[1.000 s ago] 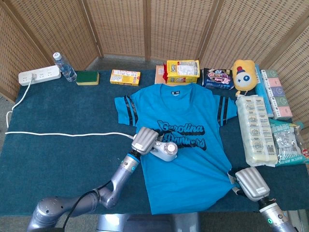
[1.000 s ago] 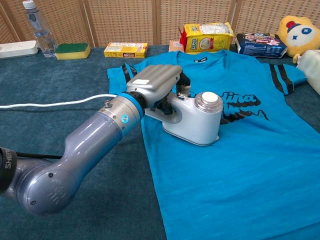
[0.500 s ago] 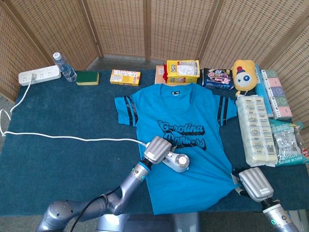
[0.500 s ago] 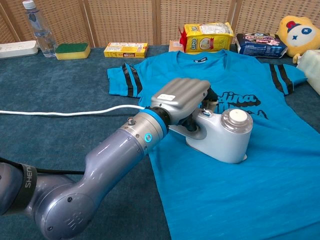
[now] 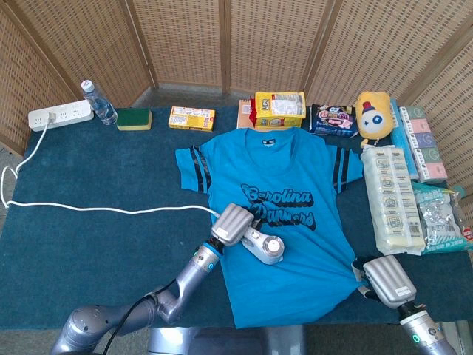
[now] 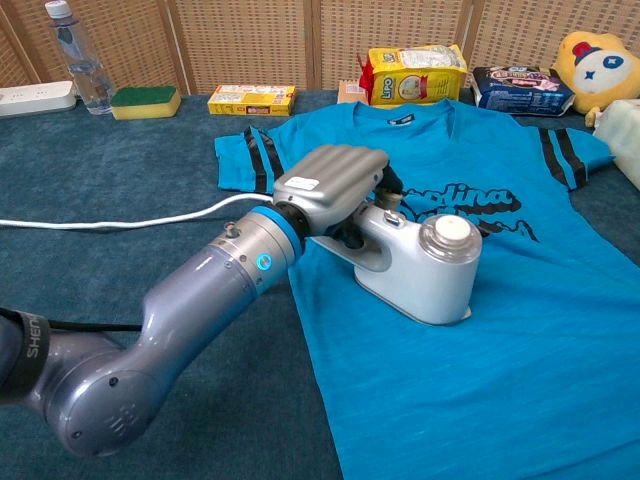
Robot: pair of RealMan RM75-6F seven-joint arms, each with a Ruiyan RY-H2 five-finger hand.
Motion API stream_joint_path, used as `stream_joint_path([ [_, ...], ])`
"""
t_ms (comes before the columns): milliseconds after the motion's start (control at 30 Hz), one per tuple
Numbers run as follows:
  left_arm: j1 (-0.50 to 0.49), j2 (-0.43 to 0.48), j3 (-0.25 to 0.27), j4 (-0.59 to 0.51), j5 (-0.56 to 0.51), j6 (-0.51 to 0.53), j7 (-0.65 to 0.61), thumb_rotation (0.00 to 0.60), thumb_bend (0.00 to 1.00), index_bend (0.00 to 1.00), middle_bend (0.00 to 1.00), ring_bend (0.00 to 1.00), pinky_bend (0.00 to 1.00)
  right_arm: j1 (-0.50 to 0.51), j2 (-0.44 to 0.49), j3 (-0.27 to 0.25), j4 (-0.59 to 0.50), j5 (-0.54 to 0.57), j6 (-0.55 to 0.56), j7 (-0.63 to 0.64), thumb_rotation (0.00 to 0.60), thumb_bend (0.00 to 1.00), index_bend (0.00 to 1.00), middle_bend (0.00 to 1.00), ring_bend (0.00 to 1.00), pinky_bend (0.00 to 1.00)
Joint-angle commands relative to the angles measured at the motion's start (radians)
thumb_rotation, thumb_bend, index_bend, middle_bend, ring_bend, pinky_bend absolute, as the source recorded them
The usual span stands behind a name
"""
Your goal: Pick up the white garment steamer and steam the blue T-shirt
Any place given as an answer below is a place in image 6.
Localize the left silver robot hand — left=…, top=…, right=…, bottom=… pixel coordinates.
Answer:
left=272, top=144, right=405, bottom=251

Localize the white power cord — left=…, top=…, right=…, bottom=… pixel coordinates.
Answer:
left=0, top=193, right=276, bottom=231

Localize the white handheld steam iron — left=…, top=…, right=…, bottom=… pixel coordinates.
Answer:
left=309, top=199, right=484, bottom=326

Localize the blue printed t-shirt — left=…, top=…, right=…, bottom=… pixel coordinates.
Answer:
left=213, top=98, right=640, bottom=480

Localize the yellow cardboard snack box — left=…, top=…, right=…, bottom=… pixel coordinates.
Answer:
left=207, top=84, right=297, bottom=117

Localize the yellow Lipo snack bag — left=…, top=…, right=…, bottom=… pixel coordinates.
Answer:
left=357, top=43, right=469, bottom=109

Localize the wicker folding screen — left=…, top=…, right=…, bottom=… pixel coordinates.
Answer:
left=0, top=0, right=640, bottom=96

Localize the green yellow sponge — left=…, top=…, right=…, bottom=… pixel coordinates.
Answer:
left=109, top=85, right=183, bottom=121

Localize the dark teal table cover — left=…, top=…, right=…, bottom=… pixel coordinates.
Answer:
left=0, top=88, right=640, bottom=480

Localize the dark sanitary pad pack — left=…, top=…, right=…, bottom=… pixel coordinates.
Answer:
left=471, top=65, right=576, bottom=117

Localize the clear plastic water bottle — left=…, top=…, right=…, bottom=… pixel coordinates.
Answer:
left=43, top=0, right=115, bottom=116

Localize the yellow plush toy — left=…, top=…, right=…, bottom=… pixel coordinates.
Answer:
left=551, top=30, right=640, bottom=127

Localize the cream wrapped tissue pack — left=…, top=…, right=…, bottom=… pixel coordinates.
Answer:
left=592, top=98, right=640, bottom=191

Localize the white power strip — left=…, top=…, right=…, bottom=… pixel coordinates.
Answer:
left=0, top=80, right=77, bottom=119

